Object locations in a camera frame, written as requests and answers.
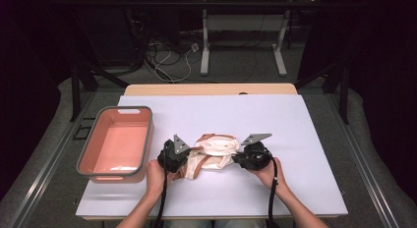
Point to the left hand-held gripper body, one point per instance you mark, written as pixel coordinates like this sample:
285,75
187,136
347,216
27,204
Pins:
173,156

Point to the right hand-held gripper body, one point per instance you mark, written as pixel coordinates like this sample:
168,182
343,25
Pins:
255,157

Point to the cream baby bodysuit brown trim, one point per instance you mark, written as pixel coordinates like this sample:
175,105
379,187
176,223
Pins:
216,149

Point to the pink basket with grey rim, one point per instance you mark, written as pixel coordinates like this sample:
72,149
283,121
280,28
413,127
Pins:
121,142

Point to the person's right hand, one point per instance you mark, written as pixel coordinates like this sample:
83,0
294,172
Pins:
272,177

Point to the person's left hand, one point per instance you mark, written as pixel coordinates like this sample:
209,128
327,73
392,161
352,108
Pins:
155,182

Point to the light wooden table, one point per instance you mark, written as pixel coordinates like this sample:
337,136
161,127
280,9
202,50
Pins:
209,89

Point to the black metal stand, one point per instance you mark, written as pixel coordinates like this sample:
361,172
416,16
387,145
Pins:
343,97
76,90

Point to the white power adapter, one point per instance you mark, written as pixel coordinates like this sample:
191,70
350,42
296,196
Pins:
194,47

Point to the white-legged wooden desk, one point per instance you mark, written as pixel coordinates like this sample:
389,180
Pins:
242,23

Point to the aluminium floor rail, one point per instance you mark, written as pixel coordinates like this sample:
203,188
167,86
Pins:
364,162
49,169

